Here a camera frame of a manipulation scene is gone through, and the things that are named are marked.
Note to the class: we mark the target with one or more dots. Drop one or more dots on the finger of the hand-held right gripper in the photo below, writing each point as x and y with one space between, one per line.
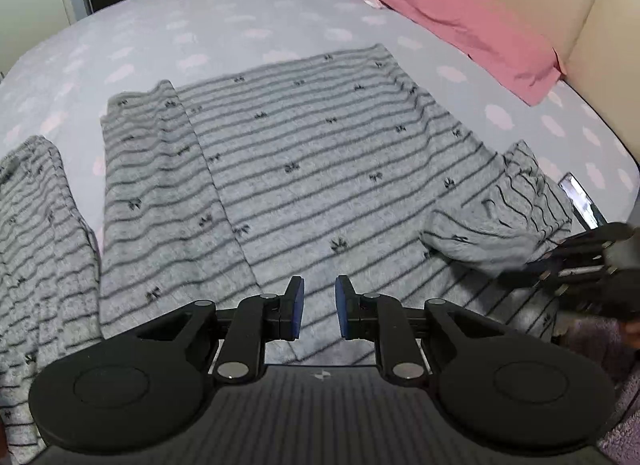
560 277
590 240

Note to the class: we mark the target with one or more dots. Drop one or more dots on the plain pink pillow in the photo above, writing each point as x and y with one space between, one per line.
450 10

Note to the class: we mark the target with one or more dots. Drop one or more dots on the grey striped pajama top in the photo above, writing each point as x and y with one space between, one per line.
325 155

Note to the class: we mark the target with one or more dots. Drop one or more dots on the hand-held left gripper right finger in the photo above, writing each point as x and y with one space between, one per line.
342 310

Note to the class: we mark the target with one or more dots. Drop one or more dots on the black smartphone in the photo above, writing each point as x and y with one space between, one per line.
580 197

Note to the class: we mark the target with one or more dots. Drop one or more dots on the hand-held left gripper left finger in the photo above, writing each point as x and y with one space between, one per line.
296 310

